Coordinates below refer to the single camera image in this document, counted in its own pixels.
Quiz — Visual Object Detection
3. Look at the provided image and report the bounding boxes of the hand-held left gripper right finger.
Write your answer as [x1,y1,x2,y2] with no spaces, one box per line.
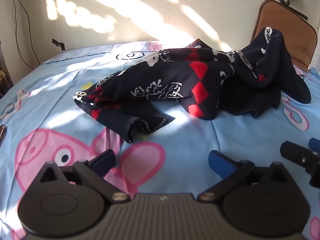
[199,150,288,203]

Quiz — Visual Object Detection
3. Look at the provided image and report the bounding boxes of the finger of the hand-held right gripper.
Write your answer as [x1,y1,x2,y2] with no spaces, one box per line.
[280,141,320,173]
[308,137,320,152]

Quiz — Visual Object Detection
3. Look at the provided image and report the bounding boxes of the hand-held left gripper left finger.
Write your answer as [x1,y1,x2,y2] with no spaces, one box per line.
[39,149,131,203]

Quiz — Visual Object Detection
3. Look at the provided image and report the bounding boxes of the black red patterned knit sweater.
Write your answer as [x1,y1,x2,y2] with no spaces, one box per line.
[73,26,312,143]

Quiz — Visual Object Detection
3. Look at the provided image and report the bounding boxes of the blue cartoon printed bed sheet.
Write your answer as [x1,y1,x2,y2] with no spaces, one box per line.
[0,40,320,240]

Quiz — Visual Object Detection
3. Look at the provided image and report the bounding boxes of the smartphone with gold case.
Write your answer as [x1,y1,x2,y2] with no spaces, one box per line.
[0,124,8,146]

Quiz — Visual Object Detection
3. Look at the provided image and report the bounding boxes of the black tape piece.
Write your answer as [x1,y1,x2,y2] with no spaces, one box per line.
[51,38,66,51]

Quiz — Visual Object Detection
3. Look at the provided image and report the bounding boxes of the brown seat cushion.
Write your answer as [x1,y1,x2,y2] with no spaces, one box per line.
[251,0,318,72]

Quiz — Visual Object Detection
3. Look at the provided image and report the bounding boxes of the long black tape strip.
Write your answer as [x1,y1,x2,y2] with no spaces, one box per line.
[272,0,309,21]

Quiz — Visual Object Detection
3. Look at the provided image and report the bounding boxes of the thin dark wall cable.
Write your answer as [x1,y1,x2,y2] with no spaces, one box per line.
[14,15,34,68]
[11,0,41,65]

